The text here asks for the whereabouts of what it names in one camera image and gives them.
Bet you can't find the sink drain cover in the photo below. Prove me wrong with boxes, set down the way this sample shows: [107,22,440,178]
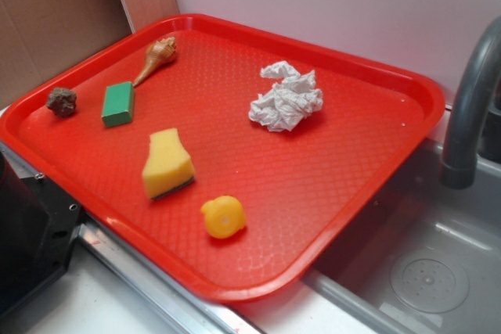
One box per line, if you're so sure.
[390,250,470,314]

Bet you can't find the red plastic tray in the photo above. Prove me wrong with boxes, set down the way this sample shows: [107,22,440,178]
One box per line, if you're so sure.
[1,15,445,303]

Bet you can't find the grey faucet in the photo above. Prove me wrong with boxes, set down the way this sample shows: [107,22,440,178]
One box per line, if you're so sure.
[439,17,500,189]

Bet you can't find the yellow sponge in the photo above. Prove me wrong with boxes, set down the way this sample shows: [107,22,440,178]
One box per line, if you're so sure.
[142,128,196,199]

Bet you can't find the brown rock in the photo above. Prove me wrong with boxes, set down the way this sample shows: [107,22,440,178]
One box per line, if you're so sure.
[45,88,77,118]

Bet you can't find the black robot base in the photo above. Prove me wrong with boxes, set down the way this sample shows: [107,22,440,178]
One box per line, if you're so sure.
[1,156,81,318]

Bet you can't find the crumpled white paper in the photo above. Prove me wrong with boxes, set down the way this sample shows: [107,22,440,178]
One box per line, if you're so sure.
[248,60,323,132]

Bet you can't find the grey sink basin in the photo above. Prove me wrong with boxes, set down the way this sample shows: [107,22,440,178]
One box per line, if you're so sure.
[235,122,500,333]

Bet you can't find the green block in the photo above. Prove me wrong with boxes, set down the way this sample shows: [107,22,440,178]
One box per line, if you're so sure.
[101,81,135,127]

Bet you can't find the brown seashell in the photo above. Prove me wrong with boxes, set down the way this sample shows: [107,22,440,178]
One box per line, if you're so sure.
[133,37,177,88]

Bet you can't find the brown cardboard panel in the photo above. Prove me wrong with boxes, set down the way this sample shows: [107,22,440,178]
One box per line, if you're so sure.
[1,0,178,107]

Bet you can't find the yellow rubber duck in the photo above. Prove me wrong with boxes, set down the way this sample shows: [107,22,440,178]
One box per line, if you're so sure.
[200,196,247,239]

